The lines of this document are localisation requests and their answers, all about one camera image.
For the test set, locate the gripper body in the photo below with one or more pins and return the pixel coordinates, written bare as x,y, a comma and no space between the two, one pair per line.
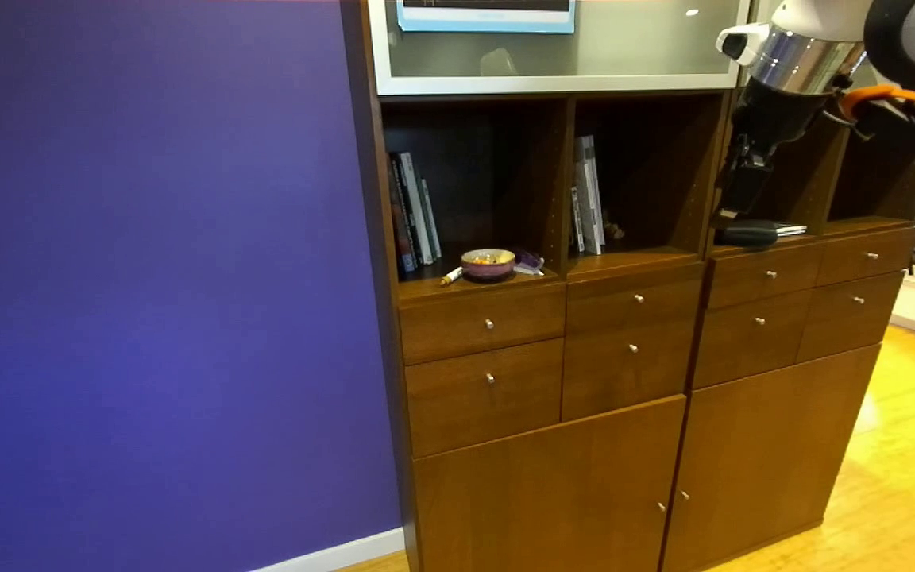
775,119

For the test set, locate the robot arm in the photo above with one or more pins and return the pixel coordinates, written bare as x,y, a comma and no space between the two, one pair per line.
811,48

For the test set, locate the brown wooden shelf cabinet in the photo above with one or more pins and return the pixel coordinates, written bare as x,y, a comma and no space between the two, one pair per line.
624,477

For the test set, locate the black pouch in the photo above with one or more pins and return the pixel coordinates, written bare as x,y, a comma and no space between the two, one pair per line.
746,233

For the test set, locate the wooden drawer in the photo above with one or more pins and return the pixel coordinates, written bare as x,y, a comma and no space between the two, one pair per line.
608,306
457,326
731,342
608,373
743,280
835,318
457,405
847,258

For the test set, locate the frosted glass cabinet door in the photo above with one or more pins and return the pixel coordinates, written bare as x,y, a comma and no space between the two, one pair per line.
632,56

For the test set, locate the small brown figurine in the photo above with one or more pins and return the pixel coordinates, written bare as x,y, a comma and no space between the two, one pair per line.
613,231

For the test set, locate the row of books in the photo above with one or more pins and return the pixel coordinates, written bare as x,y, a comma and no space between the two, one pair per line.
588,199
412,214

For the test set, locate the purple crumpled wrapper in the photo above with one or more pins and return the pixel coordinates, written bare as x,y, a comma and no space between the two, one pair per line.
529,262

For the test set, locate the blue framed picture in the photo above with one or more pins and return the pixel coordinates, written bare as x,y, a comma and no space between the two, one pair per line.
486,21

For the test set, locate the heap of orange snacks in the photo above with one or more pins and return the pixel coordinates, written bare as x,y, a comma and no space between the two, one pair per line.
486,258

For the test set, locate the purple bowl with cream inside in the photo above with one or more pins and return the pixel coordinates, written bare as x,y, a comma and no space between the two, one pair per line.
488,265

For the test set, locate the wooden cabinet door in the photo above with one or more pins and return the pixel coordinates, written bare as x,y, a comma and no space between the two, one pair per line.
767,461
545,500

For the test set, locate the white marker pen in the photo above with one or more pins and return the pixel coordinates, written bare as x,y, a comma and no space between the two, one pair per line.
451,276

